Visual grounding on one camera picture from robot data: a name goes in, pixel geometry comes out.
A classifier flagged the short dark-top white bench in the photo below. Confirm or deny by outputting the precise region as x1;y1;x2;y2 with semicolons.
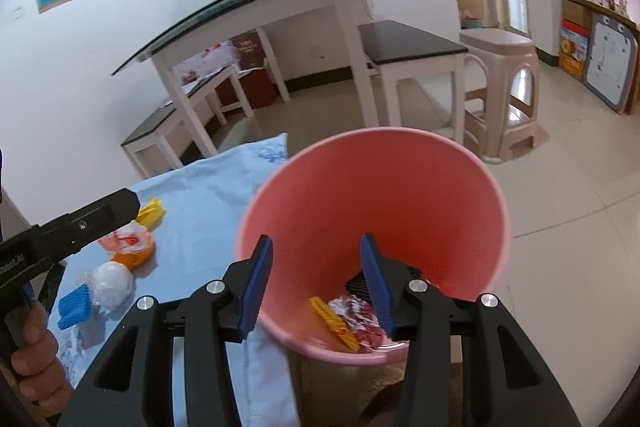
357;19;471;148

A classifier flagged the beige plastic stool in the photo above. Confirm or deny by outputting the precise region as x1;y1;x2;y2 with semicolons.
459;28;542;165

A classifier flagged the long dark-top white bench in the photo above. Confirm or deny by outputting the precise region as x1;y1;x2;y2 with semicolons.
121;66;254;170

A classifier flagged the pink white plastic bag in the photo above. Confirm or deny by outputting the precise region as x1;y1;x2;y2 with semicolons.
172;43;241;92

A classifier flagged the orange peel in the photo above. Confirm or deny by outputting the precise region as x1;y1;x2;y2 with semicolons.
111;234;157;272

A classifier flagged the blue bristle brush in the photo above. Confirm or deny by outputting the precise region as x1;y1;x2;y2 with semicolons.
57;284;96;332

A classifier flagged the black comb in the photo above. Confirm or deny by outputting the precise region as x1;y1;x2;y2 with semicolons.
345;264;426;303

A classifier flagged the person's left hand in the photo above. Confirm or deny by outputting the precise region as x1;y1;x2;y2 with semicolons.
10;304;77;419

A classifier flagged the yellow plastic wrapper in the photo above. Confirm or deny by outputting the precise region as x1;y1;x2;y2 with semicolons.
134;198;166;228

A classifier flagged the red white candy wrapper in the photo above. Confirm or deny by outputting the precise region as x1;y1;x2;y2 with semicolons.
98;227;146;255

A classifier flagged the yellow ridged toy piece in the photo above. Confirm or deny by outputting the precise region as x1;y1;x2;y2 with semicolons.
309;297;361;352

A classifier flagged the cardboard box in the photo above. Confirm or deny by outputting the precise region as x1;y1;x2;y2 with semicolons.
562;0;594;28

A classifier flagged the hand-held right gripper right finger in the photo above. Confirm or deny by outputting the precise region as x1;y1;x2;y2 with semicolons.
360;234;581;427

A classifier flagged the colourful printed box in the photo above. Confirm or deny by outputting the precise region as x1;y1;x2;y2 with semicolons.
557;19;591;82

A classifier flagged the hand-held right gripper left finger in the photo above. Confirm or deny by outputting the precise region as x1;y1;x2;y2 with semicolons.
57;234;301;427

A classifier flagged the dark red box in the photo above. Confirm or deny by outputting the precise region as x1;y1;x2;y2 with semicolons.
232;32;278;110

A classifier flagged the pink plastic bucket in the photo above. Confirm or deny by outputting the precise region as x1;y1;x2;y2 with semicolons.
235;127;512;367

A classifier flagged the light blue floral cloth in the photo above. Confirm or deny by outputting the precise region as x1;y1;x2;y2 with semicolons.
52;133;301;427

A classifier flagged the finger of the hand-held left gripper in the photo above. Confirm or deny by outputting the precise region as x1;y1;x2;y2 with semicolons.
31;187;142;261

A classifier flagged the white drawing board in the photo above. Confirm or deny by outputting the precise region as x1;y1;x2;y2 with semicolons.
584;9;640;114

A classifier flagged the white ball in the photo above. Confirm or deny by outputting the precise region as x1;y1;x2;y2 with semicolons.
75;261;136;312

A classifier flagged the white paper sheet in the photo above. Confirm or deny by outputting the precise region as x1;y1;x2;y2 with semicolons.
182;72;221;96

